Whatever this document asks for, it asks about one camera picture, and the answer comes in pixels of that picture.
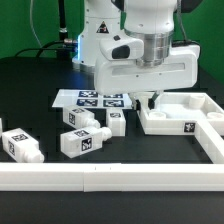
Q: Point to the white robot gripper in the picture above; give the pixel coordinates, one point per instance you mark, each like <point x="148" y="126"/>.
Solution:
<point x="178" y="70"/>

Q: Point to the white square table top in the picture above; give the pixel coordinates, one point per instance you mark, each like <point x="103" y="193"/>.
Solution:
<point x="177" y="113"/>

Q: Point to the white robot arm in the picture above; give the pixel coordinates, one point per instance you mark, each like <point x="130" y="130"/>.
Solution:
<point x="151" y="21"/>

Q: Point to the white sheet with AprilTags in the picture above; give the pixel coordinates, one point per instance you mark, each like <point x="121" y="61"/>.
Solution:
<point x="91" y="99"/>

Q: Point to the white L-shaped obstacle fence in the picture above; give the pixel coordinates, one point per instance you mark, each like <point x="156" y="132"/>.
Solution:
<point x="123" y="177"/>

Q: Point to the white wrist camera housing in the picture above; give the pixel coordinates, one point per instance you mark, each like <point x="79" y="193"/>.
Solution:
<point x="122" y="48"/>

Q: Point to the black pole with mount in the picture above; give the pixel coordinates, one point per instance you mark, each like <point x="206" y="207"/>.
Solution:
<point x="63" y="33"/>

